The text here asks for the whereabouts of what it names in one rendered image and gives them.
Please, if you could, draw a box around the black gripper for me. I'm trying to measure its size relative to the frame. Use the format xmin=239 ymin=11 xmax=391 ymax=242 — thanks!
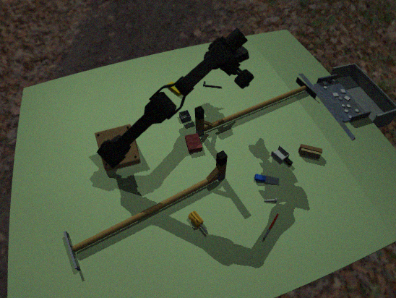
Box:
xmin=218 ymin=58 xmax=254 ymax=88

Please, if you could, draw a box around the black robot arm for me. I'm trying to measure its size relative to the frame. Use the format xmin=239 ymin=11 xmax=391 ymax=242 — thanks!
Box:
xmin=96 ymin=28 xmax=249 ymax=168

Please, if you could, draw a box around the blue-handled knife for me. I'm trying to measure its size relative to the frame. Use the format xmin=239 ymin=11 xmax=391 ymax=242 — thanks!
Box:
xmin=254 ymin=174 xmax=279 ymax=185

